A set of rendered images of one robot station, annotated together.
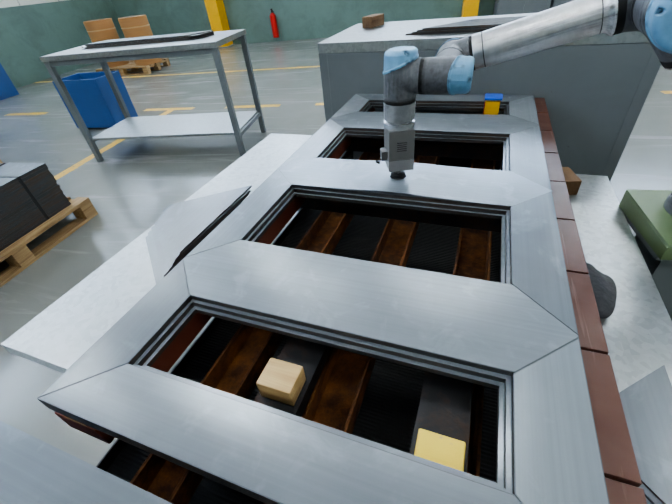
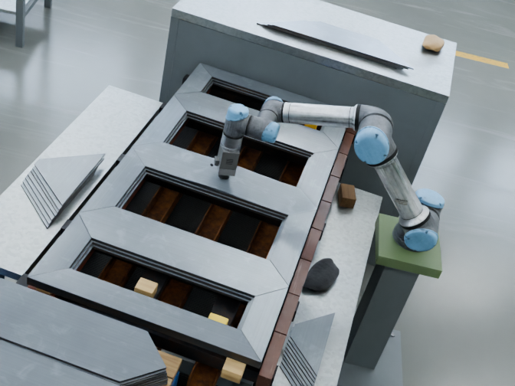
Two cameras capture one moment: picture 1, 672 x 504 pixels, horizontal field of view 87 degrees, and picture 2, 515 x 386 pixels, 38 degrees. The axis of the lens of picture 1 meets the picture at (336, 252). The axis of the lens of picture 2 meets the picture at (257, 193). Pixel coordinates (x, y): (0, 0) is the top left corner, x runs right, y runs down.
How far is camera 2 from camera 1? 1.80 m
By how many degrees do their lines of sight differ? 14
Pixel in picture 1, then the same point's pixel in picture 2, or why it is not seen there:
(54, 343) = not seen: outside the picture
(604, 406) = (287, 312)
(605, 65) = (405, 106)
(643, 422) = (311, 332)
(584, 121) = not seen: hidden behind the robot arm
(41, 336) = not seen: outside the picture
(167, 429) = (101, 296)
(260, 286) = (133, 239)
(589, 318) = (300, 281)
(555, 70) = (370, 97)
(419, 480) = (208, 322)
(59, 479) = (60, 306)
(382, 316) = (201, 265)
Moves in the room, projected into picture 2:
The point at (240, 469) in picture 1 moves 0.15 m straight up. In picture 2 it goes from (137, 312) to (142, 277)
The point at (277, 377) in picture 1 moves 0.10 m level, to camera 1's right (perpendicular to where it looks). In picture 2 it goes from (145, 286) to (177, 287)
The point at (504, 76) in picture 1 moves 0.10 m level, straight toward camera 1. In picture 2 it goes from (332, 89) to (326, 99)
